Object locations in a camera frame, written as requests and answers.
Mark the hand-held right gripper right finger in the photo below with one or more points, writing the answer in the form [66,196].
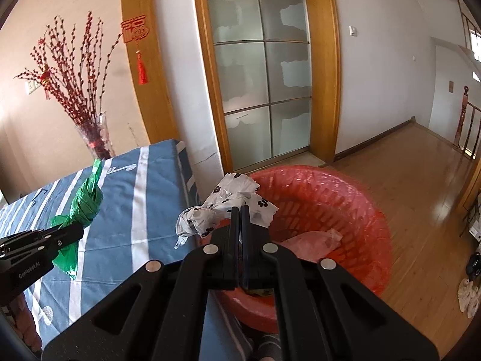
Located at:
[257,255]

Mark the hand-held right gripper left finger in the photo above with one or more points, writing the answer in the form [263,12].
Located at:
[221,255]

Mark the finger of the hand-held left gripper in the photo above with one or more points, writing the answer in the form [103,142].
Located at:
[22,238]
[64,237]

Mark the white black-print plastic bag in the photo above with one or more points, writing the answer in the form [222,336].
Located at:
[210,214]

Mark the green plastic bag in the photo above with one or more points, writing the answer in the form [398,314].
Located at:
[88,199]

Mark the clear plastic bag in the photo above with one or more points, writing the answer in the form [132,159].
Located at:
[312,242]

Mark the red plastic basket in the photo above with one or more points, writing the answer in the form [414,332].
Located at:
[338,214]

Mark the person's left hand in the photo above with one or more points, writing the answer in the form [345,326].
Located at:
[28,319]

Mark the blue striped bed sheet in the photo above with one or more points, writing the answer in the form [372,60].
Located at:
[131,214]

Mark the glass vase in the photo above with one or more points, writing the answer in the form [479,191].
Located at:
[97,139]

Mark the red berry branches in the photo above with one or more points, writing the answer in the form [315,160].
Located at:
[75,82]

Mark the frosted glass sliding door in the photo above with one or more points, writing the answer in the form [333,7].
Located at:
[259,82]

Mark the white slippers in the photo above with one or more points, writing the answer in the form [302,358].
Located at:
[469,297]

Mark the red hanging tassel ornament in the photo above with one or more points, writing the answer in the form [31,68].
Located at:
[135,32]

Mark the wooden stair railing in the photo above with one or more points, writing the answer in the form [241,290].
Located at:
[466,120]

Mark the white wall socket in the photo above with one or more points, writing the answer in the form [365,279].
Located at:
[32,87]

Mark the wooden door frame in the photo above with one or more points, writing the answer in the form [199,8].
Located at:
[323,82]

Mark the small white wall switch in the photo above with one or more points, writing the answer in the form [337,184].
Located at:
[351,30]

